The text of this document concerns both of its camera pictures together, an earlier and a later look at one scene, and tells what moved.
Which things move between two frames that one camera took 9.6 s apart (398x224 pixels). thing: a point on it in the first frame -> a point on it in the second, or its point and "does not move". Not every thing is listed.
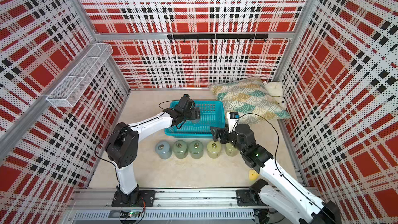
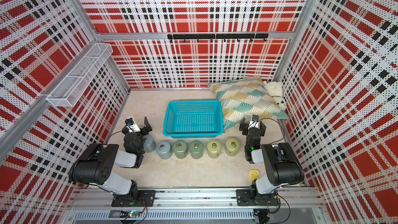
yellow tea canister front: [214, 149] does not move
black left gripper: [195, 115] -> [144, 130]
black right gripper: [225, 133] -> [245, 126]
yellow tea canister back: [230, 150] does not move
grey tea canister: [163, 149] does not move
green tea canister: [180, 149] does not move
